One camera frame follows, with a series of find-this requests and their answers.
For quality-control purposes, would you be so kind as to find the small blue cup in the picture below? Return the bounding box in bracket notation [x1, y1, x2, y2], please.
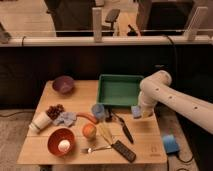
[91, 104, 106, 121]

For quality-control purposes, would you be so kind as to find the white egg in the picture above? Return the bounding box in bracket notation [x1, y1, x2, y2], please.
[58, 140, 70, 152]

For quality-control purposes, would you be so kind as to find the blue crumpled cloth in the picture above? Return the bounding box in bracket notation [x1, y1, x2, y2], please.
[53, 112, 77, 127]

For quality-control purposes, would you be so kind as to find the blue sponge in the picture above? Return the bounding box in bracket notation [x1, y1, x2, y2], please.
[131, 106, 142, 119]

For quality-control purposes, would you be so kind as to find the black remote control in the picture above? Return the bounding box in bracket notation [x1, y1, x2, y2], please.
[112, 140, 136, 163]

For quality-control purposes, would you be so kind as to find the bunch of dark grapes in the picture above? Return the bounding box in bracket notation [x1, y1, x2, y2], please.
[46, 104, 64, 120]

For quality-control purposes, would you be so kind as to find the orange fruit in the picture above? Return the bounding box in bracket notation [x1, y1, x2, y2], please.
[82, 123, 97, 139]

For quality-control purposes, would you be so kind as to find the red bowl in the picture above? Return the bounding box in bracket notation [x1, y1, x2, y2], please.
[47, 128, 75, 157]

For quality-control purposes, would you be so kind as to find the black handled knife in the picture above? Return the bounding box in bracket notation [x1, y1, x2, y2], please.
[112, 113, 134, 144]

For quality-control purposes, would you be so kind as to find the wooden table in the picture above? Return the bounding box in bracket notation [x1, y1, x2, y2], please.
[17, 80, 167, 165]

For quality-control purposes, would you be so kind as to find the orange carrot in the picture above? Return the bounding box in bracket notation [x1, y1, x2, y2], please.
[76, 113, 98, 124]

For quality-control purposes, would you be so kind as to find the purple bowl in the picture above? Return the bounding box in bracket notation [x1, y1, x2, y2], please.
[52, 75, 74, 94]

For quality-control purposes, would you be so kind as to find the green plastic tray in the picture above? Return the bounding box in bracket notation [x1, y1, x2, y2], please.
[97, 74, 143, 107]

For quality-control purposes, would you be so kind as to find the white horizontal rail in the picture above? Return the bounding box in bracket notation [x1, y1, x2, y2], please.
[0, 35, 213, 47]

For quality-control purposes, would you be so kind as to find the silver fork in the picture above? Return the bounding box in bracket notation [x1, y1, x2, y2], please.
[81, 146, 111, 154]

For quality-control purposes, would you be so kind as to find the blue box on floor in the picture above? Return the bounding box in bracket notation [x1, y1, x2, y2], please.
[162, 135, 180, 154]

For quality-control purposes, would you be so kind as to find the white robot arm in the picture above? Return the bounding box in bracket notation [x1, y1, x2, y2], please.
[138, 70, 213, 134]

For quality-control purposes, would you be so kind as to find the white paper cup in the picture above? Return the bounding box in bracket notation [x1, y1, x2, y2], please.
[29, 112, 52, 133]

